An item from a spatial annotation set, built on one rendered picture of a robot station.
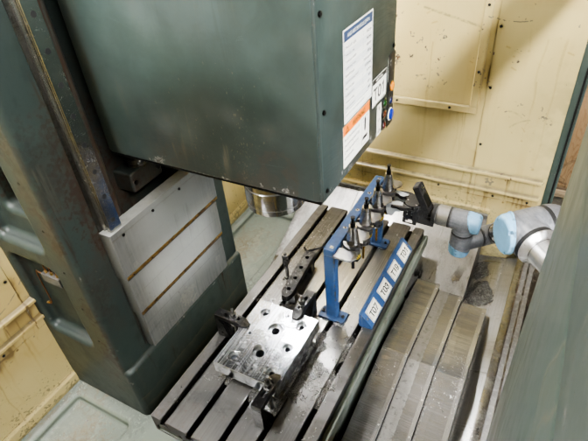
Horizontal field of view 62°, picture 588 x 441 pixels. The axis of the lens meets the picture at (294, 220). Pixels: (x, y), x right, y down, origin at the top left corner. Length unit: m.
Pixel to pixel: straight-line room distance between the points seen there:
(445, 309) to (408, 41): 1.08
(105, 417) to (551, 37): 2.13
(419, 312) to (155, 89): 1.34
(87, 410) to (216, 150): 1.33
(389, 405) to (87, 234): 1.11
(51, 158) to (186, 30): 0.51
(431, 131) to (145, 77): 1.35
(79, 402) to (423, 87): 1.87
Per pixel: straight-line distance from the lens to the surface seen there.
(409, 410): 1.78
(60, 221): 1.42
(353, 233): 1.54
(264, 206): 1.23
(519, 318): 2.02
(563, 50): 1.99
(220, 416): 1.61
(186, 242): 1.76
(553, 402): 0.33
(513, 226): 1.46
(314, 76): 0.93
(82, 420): 2.16
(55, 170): 1.37
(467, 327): 2.06
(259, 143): 1.06
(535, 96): 2.06
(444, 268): 2.24
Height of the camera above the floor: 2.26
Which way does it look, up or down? 38 degrees down
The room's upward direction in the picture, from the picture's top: 6 degrees counter-clockwise
